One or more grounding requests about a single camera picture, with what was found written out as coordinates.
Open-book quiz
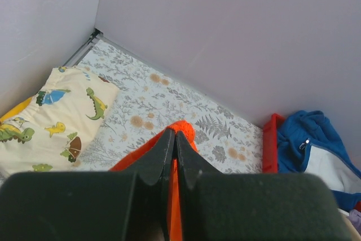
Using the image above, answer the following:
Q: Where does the red plastic tray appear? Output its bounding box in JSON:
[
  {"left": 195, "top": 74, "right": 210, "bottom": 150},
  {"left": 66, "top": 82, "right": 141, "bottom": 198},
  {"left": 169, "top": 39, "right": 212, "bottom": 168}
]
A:
[{"left": 262, "top": 113, "right": 285, "bottom": 173}]

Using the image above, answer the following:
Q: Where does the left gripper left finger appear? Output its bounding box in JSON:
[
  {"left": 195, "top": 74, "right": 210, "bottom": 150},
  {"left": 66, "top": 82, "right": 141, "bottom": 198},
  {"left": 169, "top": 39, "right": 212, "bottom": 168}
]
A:
[{"left": 1, "top": 129, "right": 175, "bottom": 240}]

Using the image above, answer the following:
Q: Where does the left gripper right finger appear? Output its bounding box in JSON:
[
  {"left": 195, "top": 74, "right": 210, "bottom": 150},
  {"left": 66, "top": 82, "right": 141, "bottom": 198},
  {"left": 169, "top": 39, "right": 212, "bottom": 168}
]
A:
[{"left": 176, "top": 132, "right": 351, "bottom": 240}]

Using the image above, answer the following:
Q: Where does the floral tablecloth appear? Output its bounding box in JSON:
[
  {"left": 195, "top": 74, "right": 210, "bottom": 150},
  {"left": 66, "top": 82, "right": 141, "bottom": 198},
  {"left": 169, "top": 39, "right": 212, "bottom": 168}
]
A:
[{"left": 80, "top": 40, "right": 262, "bottom": 173}]

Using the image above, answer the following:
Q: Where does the purple garment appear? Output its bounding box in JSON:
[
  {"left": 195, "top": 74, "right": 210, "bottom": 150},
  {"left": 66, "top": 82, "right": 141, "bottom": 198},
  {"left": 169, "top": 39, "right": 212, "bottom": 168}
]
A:
[{"left": 347, "top": 209, "right": 361, "bottom": 228}]

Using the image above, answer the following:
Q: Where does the blue zip jacket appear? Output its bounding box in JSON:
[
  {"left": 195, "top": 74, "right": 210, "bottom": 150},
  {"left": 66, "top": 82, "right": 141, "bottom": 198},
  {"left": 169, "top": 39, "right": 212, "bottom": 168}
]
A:
[{"left": 277, "top": 111, "right": 360, "bottom": 212}]

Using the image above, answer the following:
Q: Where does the dinosaur print folded cloth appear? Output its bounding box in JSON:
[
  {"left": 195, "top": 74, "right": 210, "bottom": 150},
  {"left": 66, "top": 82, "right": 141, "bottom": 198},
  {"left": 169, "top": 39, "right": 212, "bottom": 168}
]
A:
[{"left": 1, "top": 67, "right": 119, "bottom": 177}]

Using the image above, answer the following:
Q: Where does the aluminium frame rail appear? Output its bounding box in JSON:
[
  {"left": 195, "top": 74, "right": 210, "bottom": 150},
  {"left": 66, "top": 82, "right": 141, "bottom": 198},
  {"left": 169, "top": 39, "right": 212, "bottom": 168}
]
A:
[{"left": 63, "top": 28, "right": 103, "bottom": 67}]

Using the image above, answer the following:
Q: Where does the orange t shirt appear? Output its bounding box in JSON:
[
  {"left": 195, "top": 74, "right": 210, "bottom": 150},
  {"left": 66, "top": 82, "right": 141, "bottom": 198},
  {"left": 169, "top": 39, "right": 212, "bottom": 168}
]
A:
[{"left": 109, "top": 120, "right": 198, "bottom": 241}]

